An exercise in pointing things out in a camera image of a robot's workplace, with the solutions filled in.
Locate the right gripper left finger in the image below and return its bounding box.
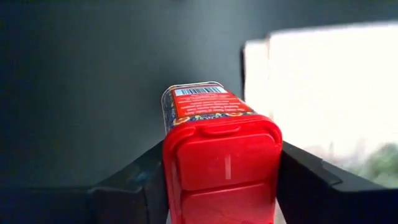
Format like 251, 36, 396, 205
90, 140, 170, 224

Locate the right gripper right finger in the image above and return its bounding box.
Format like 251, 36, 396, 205
275, 141, 343, 224

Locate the green potted plant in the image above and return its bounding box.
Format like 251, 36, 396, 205
354, 141, 398, 189

